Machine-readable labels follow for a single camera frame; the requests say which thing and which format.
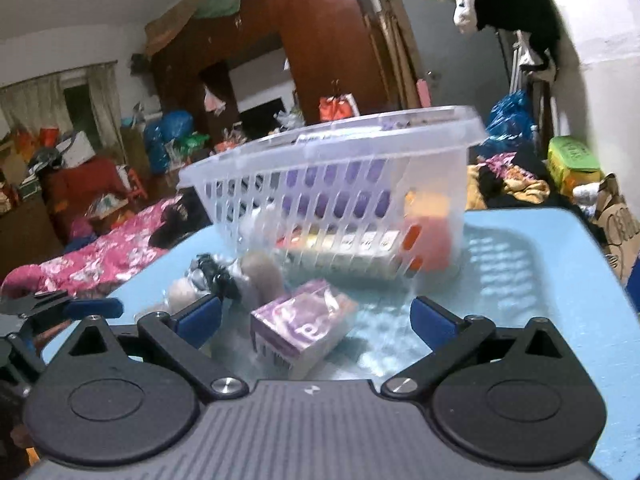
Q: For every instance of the flat cardboard sheet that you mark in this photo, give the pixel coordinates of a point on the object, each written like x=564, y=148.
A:
x=175, y=15

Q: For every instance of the black small object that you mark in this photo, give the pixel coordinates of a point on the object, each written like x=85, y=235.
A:
x=215, y=272

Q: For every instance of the white fluffy object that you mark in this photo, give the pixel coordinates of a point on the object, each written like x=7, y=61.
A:
x=260, y=225

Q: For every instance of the white and yellow box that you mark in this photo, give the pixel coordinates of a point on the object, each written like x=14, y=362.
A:
x=345, y=252

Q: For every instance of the green box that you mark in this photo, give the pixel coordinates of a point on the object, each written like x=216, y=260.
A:
x=572, y=160

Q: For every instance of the brown paper bag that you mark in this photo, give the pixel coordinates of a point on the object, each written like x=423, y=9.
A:
x=622, y=225

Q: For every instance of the pale window curtain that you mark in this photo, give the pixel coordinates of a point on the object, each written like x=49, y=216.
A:
x=40, y=100

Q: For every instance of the white round plush object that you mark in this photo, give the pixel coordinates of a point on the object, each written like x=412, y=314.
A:
x=182, y=294

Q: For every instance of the blue plastic bag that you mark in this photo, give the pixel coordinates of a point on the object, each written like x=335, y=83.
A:
x=167, y=135
x=510, y=120

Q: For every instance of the purple tissue pack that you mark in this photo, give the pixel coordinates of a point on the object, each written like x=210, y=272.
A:
x=300, y=327

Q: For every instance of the clear plastic basket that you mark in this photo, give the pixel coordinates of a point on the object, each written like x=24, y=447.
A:
x=442, y=160

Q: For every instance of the metal clothes rack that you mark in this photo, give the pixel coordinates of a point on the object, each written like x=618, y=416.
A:
x=537, y=95

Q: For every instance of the pile of clothes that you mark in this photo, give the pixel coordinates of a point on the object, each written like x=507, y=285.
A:
x=505, y=180

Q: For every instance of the grey door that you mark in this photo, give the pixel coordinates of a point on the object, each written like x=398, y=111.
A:
x=450, y=60

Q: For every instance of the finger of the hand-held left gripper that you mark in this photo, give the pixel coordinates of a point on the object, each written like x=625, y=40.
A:
x=22, y=352
x=95, y=308

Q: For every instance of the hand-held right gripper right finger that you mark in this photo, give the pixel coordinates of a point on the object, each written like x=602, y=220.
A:
x=432, y=321

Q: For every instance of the dark cloth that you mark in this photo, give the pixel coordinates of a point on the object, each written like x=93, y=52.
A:
x=180, y=222

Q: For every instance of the red chair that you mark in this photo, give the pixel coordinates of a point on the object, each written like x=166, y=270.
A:
x=80, y=190

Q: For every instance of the orange bag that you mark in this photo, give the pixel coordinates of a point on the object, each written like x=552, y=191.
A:
x=339, y=109

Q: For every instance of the purple box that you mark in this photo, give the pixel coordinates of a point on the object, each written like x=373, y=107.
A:
x=340, y=187

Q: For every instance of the pink floral blanket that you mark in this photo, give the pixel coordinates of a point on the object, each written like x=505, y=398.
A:
x=100, y=255

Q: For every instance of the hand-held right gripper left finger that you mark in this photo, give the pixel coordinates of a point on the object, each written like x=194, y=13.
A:
x=197, y=317

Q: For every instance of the brown wooden wardrobe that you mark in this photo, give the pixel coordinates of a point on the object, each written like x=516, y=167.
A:
x=325, y=35

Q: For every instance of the black hanging garment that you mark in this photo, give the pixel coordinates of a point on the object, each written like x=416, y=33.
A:
x=520, y=5

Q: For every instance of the orange container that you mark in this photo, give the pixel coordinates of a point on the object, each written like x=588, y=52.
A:
x=430, y=232

